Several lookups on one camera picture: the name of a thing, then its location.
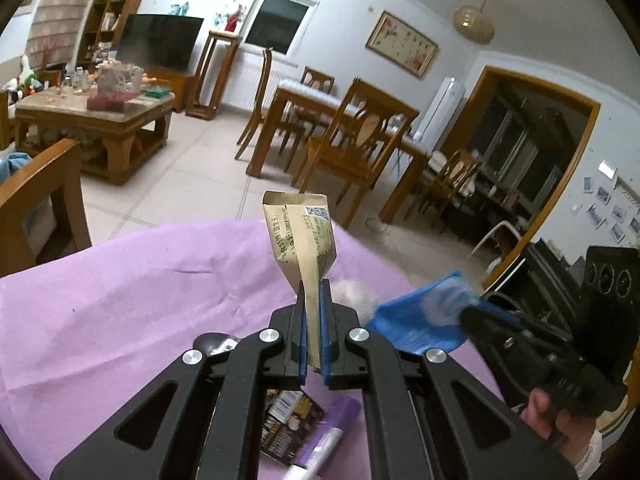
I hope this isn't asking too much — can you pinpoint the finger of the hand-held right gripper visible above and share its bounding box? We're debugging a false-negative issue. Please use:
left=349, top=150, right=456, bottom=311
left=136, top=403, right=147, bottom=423
left=460, top=307, right=521, bottom=356
left=477, top=300, right=536, bottom=331

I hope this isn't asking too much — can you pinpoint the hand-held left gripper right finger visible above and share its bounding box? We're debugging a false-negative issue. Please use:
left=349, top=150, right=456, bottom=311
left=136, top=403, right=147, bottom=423
left=320, top=277, right=578, bottom=480

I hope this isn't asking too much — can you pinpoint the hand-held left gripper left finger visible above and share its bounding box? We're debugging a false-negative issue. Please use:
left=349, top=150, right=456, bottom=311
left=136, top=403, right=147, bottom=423
left=50, top=280, right=307, bottom=480

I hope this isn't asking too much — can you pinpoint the blue snack bag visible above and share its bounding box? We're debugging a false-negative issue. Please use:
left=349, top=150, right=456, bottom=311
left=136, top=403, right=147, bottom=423
left=367, top=270, right=473, bottom=356

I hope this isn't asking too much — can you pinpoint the yellow snack packet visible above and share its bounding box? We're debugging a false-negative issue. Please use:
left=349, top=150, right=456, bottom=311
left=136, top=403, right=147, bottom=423
left=262, top=191, right=338, bottom=373

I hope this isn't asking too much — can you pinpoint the person's right hand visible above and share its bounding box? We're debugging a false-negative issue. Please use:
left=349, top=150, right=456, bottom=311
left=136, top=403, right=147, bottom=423
left=520, top=389, right=556, bottom=433

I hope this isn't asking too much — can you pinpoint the white fluffy ball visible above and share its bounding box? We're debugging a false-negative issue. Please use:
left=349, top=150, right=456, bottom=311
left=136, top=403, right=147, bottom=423
left=332, top=280, right=381, bottom=318

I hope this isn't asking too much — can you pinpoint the purple and white tube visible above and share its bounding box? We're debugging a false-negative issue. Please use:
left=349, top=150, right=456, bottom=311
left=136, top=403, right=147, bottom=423
left=287, top=395, right=363, bottom=480

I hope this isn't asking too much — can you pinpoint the white stool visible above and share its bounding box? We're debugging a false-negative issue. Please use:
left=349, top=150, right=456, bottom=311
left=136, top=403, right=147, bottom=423
left=470, top=222, right=521, bottom=271

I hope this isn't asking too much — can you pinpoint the black snack packet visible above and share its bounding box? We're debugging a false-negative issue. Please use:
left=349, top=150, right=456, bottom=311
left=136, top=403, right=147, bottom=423
left=260, top=389, right=327, bottom=463

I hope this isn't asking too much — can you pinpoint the wooden dining chair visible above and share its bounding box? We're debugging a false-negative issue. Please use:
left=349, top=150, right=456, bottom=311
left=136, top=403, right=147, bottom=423
left=292, top=77, right=420, bottom=216
left=415, top=150, right=483, bottom=233
left=235, top=47, right=281, bottom=161
left=300, top=66, right=336, bottom=96

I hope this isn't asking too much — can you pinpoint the purple tablecloth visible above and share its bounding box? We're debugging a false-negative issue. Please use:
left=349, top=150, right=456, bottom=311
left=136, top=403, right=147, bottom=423
left=0, top=217, right=506, bottom=480

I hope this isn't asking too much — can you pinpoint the white standing air conditioner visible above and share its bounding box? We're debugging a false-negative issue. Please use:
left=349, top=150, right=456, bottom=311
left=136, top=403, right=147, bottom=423
left=410, top=76, right=467, bottom=151

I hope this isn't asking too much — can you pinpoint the wooden dining table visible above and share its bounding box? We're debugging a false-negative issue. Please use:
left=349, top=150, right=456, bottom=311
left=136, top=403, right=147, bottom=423
left=247, top=80, right=436, bottom=226

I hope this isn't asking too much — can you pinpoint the white radiator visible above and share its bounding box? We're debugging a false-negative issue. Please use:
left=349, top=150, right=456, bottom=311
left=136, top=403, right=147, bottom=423
left=225, top=55, right=301, bottom=111

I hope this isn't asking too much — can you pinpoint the wooden sofa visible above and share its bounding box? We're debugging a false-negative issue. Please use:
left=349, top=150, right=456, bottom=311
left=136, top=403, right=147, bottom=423
left=0, top=139, right=93, bottom=278

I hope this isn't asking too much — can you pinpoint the wooden television cabinet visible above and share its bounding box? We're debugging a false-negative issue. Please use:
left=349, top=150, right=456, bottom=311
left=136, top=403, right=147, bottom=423
left=145, top=67, right=196, bottom=111

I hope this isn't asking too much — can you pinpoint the framed floral picture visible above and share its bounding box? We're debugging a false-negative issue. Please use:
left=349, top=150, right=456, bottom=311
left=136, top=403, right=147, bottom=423
left=365, top=10, right=440, bottom=80

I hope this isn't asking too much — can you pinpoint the gold pendant lamp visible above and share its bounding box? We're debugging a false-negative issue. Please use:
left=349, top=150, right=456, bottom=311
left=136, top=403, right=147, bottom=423
left=452, top=0, right=496, bottom=45

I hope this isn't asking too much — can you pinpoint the wooden coffee table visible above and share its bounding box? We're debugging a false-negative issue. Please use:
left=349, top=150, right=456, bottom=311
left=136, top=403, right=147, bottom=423
left=14, top=91, right=176, bottom=186

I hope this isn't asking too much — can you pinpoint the red box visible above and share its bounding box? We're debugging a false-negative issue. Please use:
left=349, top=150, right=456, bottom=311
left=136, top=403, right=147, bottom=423
left=87, top=95, right=126, bottom=112

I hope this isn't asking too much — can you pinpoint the tall wooden plant stand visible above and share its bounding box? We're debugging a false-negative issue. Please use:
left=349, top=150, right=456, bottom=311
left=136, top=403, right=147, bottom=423
left=186, top=30, right=243, bottom=121

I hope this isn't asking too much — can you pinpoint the white carved box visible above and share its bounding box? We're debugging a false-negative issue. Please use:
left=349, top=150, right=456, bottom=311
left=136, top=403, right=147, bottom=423
left=95, top=62, right=146, bottom=103

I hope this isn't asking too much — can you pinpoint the red flower arrangement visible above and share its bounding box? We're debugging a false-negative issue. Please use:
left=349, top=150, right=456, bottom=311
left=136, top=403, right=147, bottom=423
left=225, top=4, right=248, bottom=33

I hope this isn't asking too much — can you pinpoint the black television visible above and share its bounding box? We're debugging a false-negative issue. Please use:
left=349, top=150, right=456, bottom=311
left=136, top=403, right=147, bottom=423
left=115, top=14, right=205, bottom=73

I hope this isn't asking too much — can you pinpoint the white framed window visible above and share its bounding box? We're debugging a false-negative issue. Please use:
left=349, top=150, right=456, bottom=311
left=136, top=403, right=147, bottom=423
left=243, top=0, right=333, bottom=56

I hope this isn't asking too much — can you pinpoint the blue cloth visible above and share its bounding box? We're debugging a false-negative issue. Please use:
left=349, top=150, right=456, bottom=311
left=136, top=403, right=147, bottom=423
left=0, top=152, right=33, bottom=186

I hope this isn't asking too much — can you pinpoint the wooden armchair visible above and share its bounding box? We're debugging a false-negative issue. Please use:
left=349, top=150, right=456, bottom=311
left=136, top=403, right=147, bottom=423
left=0, top=89, right=18, bottom=151

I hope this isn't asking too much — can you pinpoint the white goose toy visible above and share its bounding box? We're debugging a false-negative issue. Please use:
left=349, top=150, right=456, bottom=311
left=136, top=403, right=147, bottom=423
left=17, top=55, right=38, bottom=92

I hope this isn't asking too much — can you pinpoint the striped roller blind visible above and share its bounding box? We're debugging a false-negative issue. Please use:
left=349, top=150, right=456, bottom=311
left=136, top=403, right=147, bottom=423
left=25, top=0, right=108, bottom=68

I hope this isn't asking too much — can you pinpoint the group of wall photos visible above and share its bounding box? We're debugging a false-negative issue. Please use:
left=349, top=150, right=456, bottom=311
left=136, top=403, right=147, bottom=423
left=570, top=159, right=640, bottom=246

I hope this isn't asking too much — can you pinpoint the wooden doorway frame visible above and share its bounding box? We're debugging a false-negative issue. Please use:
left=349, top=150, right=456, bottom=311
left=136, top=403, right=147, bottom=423
left=435, top=65, right=601, bottom=281

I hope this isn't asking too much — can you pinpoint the blue wall decal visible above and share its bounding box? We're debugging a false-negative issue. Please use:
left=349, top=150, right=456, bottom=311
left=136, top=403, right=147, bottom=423
left=165, top=0, right=241, bottom=26

